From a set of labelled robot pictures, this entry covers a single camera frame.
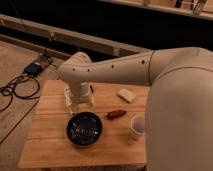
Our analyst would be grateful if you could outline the black power adapter box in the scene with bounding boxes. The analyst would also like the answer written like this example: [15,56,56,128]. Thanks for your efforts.
[24,62,42,76]

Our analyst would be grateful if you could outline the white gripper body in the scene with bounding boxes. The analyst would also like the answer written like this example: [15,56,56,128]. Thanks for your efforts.
[64,82,95,114]

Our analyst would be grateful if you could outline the black floor cables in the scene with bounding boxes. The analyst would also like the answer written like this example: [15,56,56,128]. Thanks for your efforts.
[0,53,68,145]

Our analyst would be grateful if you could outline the white sponge block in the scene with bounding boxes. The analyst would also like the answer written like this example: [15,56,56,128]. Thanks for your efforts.
[117,89,136,103]

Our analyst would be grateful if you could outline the red-brown sausage toy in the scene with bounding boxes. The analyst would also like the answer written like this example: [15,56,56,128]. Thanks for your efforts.
[106,110,126,120]

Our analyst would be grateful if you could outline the wooden slatted table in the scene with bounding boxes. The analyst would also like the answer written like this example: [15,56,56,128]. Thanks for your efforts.
[19,80,149,168]

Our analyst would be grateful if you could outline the black frying pan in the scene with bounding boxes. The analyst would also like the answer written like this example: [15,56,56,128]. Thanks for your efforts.
[66,112,103,147]

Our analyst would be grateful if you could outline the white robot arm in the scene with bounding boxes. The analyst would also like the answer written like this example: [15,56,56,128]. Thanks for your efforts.
[58,47,213,171]

